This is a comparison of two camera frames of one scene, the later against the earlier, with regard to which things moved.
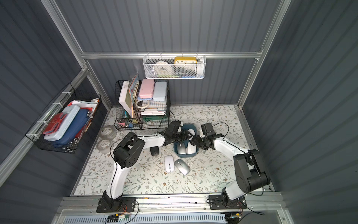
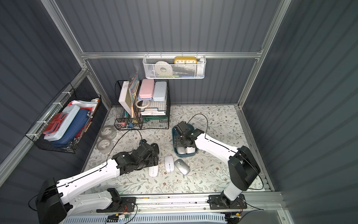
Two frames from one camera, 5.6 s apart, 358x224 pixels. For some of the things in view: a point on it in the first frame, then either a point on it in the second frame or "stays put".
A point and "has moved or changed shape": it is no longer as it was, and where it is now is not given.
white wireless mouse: (169, 164) stays put
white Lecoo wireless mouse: (191, 131) has moved or changed shape
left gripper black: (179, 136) → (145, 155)
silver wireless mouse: (182, 167) stays put
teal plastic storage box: (185, 127) stays put
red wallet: (54, 123) stays put
